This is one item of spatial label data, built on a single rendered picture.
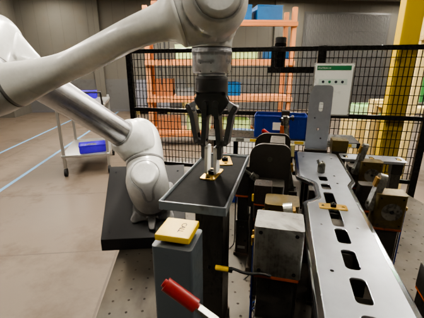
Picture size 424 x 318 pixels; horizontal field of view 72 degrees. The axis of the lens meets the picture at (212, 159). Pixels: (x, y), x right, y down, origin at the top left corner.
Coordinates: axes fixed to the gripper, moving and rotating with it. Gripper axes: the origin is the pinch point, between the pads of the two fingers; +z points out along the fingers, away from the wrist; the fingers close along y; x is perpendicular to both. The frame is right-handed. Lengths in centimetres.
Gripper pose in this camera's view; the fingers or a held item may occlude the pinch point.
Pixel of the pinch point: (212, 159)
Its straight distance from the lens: 73.2
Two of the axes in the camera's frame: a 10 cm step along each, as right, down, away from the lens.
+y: 9.5, 0.9, -3.0
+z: 0.0, 9.6, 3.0
